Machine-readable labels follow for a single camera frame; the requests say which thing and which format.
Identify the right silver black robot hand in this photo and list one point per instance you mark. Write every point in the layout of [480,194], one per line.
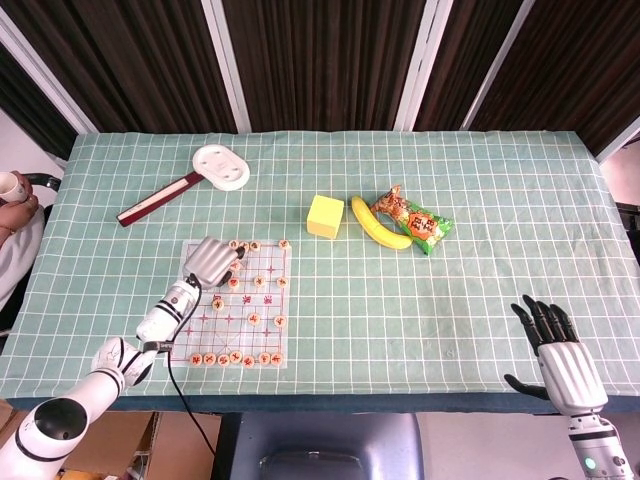
[572,377]

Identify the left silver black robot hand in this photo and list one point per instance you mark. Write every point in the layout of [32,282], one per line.
[207,262]

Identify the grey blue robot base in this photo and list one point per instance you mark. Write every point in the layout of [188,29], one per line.
[325,445]

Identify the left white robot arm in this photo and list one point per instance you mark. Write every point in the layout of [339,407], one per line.
[105,380]

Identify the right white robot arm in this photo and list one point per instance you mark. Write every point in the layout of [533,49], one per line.
[597,445]

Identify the round wooden xiangqi piece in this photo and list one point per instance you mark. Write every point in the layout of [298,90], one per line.
[259,281]
[237,266]
[248,361]
[282,282]
[254,318]
[223,360]
[210,358]
[234,283]
[233,244]
[255,245]
[236,356]
[245,245]
[283,244]
[197,359]
[218,304]
[276,358]
[280,321]
[264,358]

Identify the translucent xiangqi board sheet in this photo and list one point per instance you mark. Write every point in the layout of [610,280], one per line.
[235,335]

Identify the white oval plastic dish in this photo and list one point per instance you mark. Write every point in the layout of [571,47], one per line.
[221,167]

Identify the yellow foam cube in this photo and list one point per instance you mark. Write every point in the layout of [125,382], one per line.
[325,215]

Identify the green checkered tablecloth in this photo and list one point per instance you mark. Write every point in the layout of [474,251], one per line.
[450,310]

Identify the yellow banana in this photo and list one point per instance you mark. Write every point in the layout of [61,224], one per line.
[375,227]

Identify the brown cardboard box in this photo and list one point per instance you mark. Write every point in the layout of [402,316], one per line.
[175,450]
[120,440]

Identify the person in white shirt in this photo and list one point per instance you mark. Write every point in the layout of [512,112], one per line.
[15,250]

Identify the dark brown curtain panel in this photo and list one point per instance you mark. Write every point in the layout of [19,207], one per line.
[30,117]
[135,65]
[575,65]
[325,65]
[465,55]

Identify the green orange snack bag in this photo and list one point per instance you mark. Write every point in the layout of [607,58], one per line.
[420,225]

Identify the white frame post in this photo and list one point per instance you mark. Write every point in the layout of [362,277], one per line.
[422,65]
[495,65]
[617,142]
[227,65]
[45,82]

